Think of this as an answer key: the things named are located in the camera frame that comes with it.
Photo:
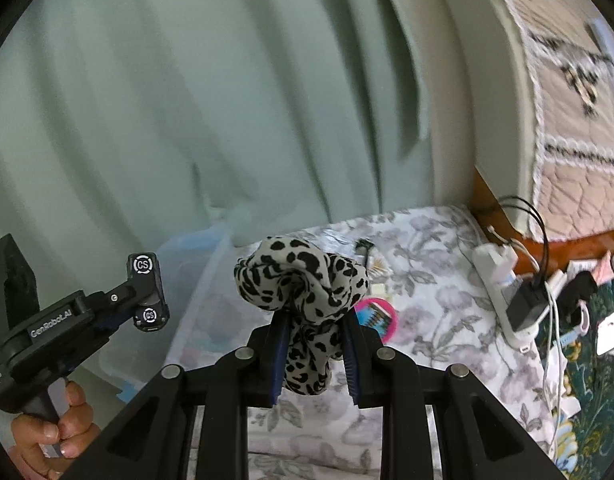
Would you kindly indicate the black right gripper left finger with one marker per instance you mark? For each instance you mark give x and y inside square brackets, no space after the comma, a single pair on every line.
[192,423]

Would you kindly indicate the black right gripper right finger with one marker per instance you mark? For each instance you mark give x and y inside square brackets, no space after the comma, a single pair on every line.
[436,420]

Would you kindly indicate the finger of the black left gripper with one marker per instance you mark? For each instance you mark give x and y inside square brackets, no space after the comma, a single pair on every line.
[151,318]
[144,275]

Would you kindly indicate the leopard print scrunchie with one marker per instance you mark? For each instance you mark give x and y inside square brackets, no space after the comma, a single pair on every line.
[318,288]

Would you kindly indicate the person's left hand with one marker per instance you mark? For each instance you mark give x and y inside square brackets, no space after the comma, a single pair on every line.
[43,450]

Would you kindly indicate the clear plastic storage box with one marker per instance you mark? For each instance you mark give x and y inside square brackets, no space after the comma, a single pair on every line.
[189,263]

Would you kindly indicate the dark green floral cloth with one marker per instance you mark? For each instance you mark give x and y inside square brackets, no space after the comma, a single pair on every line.
[586,440]

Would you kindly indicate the black power adapter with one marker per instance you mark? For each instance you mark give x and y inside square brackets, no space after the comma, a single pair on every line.
[527,305]

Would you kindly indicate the grey floral bed sheet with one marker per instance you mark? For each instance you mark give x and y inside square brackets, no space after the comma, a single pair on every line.
[421,263]

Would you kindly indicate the pink round hairbrush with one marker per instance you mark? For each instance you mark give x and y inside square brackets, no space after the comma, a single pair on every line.
[379,314]

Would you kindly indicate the green curtain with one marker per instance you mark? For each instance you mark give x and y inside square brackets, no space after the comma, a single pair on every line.
[126,122]

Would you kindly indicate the white power strip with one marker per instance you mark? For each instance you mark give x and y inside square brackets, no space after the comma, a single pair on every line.
[495,265]

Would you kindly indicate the white mattress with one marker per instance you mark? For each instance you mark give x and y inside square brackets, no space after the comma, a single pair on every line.
[478,97]

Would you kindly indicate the beige quilted bedspread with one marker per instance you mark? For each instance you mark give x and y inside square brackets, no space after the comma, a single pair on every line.
[568,49]

